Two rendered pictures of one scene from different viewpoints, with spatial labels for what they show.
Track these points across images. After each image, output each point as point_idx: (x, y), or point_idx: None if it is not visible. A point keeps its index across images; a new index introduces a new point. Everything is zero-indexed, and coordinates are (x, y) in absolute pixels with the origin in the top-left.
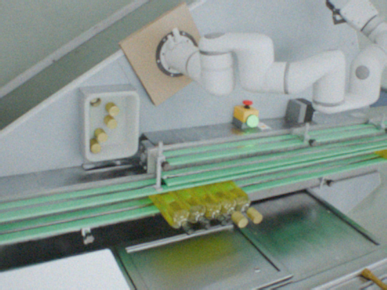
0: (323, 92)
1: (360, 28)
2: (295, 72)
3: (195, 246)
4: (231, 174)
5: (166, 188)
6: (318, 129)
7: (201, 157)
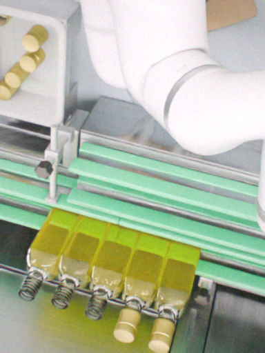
0: (264, 184)
1: None
2: (185, 100)
3: (74, 318)
4: (198, 238)
5: (66, 205)
6: None
7: (135, 182)
